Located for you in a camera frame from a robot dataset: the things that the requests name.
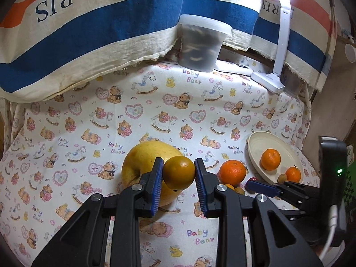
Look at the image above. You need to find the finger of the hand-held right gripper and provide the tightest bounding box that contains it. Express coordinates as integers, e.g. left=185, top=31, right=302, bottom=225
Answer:
left=245, top=180, right=320, bottom=214

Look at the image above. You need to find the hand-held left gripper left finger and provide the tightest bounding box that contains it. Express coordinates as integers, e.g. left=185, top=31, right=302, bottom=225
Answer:
left=31, top=157, right=164, bottom=267

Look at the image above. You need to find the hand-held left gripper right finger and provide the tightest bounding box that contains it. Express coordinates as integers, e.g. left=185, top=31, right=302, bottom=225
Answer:
left=194, top=158, right=324, bottom=267

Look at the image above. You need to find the large yellow apple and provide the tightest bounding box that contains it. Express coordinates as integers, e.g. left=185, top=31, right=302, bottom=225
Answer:
left=121, top=141, right=185, bottom=208

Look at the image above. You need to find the stemmed tangerine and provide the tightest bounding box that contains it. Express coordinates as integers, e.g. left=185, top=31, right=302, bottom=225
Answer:
left=285, top=165, right=302, bottom=183

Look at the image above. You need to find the cream plate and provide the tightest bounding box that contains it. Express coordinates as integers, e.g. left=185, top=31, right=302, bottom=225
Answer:
left=247, top=131, right=306, bottom=185

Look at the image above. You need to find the green checkered object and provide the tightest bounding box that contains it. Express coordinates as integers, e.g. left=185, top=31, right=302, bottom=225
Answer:
left=344, top=161, right=356, bottom=217

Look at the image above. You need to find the wooden board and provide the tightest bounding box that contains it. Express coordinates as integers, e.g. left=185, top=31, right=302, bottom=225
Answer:
left=304, top=0, right=356, bottom=156

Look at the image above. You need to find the white power strip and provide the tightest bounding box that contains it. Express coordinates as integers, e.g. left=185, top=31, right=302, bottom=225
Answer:
left=215, top=60, right=254, bottom=75

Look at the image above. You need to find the lidded plastic container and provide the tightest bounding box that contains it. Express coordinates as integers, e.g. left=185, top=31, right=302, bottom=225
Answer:
left=177, top=14, right=232, bottom=73

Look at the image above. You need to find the white spot lamp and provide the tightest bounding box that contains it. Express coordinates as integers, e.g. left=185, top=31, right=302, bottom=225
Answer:
left=344, top=43, right=356, bottom=63

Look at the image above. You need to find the white desk lamp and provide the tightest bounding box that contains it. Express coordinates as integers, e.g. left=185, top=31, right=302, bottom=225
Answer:
left=252, top=0, right=295, bottom=94

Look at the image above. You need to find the striped blanket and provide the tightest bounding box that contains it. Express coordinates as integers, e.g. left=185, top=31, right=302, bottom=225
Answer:
left=0, top=0, right=338, bottom=103

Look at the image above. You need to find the white cable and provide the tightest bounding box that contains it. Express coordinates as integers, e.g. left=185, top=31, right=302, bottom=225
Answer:
left=317, top=204, right=338, bottom=260

